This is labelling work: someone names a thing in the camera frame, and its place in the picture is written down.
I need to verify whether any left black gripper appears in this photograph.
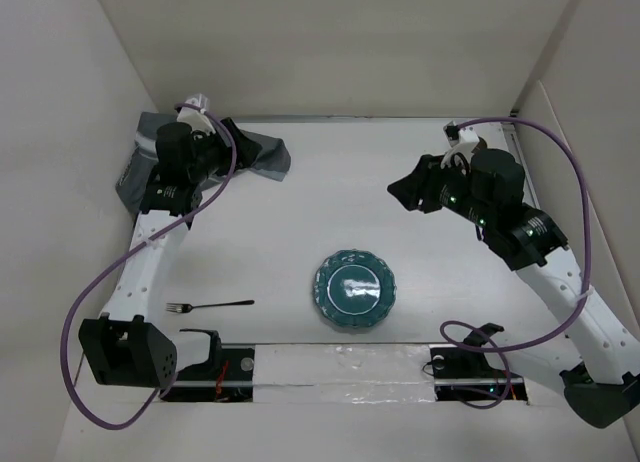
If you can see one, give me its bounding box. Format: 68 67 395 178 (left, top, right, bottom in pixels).
187 119 259 183

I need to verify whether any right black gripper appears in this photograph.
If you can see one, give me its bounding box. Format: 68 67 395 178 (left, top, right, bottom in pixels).
386 151 493 228

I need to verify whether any grey cloth placemat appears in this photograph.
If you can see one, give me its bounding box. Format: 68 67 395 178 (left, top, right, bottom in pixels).
115 112 291 215

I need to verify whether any teal ceramic plate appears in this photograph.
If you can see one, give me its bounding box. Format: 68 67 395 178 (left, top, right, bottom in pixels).
312 249 397 330

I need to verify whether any silver fork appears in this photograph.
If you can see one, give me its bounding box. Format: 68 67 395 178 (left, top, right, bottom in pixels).
165 300 255 314

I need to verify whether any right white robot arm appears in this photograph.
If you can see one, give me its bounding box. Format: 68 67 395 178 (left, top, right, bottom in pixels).
387 149 639 429

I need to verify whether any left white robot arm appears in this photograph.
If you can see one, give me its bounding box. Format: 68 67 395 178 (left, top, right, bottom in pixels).
79 122 232 389

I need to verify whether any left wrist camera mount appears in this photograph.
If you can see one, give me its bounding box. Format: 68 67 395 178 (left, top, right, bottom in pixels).
177 93 214 134

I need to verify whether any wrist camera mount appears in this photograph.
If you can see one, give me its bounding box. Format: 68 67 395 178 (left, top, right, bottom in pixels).
440 122 488 168
177 93 214 134

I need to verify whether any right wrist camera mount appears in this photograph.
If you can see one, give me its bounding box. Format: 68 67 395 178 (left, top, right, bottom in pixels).
440 122 488 168

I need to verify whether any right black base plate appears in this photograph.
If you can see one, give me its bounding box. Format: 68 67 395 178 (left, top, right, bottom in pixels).
422 344 507 405

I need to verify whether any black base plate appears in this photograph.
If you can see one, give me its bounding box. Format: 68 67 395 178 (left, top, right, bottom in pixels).
160 345 255 403
422 344 507 405

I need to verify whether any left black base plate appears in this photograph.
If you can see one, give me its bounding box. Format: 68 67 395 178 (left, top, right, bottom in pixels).
160 345 255 403

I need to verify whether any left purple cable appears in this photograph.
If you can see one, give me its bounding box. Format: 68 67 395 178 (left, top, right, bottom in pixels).
59 102 238 430

